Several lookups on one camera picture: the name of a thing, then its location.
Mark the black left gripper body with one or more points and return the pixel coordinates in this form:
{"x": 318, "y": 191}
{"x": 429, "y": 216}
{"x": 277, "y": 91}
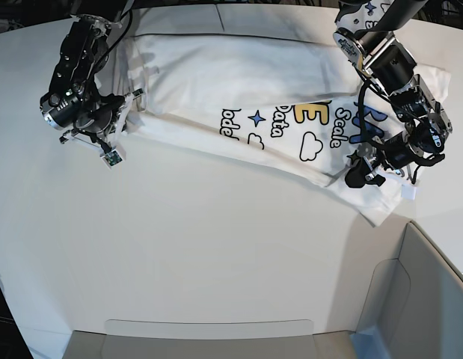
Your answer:
{"x": 421, "y": 146}

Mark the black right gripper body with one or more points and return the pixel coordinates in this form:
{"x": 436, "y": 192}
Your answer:
{"x": 96, "y": 117}

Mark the white t-shirt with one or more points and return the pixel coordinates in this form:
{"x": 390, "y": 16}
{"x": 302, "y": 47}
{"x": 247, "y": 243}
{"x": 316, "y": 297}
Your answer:
{"x": 283, "y": 104}

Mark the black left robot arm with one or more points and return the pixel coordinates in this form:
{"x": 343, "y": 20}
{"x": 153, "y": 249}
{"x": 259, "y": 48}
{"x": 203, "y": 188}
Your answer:
{"x": 365, "y": 34}

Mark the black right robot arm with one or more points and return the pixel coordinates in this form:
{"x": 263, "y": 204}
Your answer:
{"x": 73, "y": 102}

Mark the grey box right side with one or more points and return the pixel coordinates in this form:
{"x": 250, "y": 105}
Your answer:
{"x": 414, "y": 305}

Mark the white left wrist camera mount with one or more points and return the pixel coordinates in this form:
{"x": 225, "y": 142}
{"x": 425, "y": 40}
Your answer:
{"x": 408, "y": 189}

